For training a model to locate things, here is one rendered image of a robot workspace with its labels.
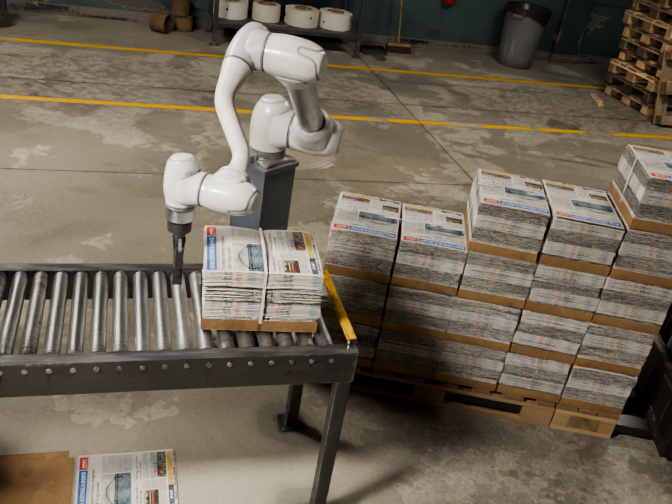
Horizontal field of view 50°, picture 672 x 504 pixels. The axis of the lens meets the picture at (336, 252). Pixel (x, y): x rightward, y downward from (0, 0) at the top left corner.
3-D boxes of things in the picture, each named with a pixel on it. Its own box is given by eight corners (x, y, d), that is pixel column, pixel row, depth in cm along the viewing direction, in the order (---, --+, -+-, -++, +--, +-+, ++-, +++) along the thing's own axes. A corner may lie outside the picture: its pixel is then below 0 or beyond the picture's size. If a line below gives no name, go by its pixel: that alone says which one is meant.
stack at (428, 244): (315, 333, 373) (340, 188, 333) (538, 376, 371) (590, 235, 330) (304, 381, 340) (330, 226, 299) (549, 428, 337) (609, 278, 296)
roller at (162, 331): (165, 280, 261) (166, 269, 258) (172, 364, 222) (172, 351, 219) (151, 280, 259) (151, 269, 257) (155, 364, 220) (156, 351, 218)
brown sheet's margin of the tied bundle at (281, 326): (306, 285, 262) (307, 275, 260) (316, 332, 237) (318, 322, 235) (262, 283, 258) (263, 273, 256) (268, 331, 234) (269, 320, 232)
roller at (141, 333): (147, 281, 259) (147, 269, 256) (150, 364, 220) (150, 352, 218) (132, 281, 257) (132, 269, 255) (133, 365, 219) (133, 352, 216)
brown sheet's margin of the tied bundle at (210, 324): (245, 282, 257) (246, 272, 255) (249, 331, 233) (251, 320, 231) (200, 280, 254) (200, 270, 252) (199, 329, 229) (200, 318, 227)
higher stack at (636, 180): (537, 376, 370) (623, 141, 307) (595, 387, 370) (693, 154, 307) (547, 427, 337) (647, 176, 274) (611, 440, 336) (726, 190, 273)
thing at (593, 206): (540, 180, 317) (540, 178, 317) (604, 191, 317) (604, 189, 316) (554, 217, 285) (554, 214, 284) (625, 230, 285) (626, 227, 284)
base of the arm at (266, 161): (228, 156, 303) (229, 144, 301) (266, 146, 319) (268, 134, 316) (258, 172, 294) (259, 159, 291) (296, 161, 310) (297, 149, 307)
